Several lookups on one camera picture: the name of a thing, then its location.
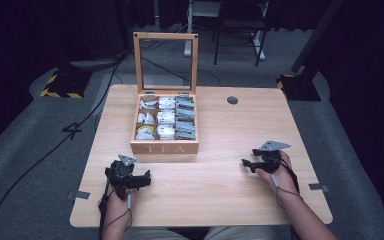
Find grey tape piece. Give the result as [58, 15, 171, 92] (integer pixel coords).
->
[307, 182, 330, 194]
[66, 190, 91, 201]

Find thin black floor cable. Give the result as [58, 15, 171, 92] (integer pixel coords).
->
[126, 49, 223, 88]

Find group of white pyramid tea bags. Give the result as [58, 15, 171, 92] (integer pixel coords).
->
[137, 98, 159, 141]

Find person's right hand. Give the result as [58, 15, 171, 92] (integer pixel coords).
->
[255, 150, 300, 199]

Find long black floor cable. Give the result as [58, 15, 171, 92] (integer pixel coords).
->
[0, 49, 128, 240]

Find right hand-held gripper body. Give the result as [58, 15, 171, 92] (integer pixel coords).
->
[257, 140, 293, 175]

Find black stand with striped base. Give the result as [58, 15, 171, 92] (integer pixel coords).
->
[39, 0, 94, 100]
[275, 0, 345, 102]

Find stack of white tea packets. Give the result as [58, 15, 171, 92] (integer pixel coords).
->
[156, 96, 177, 140]

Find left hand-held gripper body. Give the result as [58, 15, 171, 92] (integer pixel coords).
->
[104, 154, 141, 201]

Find stack of grey tea packets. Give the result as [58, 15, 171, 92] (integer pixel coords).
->
[174, 95, 196, 141]

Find yellow tea bag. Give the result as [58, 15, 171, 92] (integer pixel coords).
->
[137, 124, 156, 134]

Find right hand-held gripper cable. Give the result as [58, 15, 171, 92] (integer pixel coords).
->
[270, 159, 304, 210]

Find person's left hand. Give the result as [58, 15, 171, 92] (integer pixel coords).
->
[98, 186, 140, 218]

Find wooden tea box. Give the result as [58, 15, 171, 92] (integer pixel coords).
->
[129, 31, 200, 155]

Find black metal chair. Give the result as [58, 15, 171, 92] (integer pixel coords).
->
[212, 0, 270, 67]

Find white desk leg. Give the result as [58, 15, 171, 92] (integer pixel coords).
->
[183, 0, 222, 58]

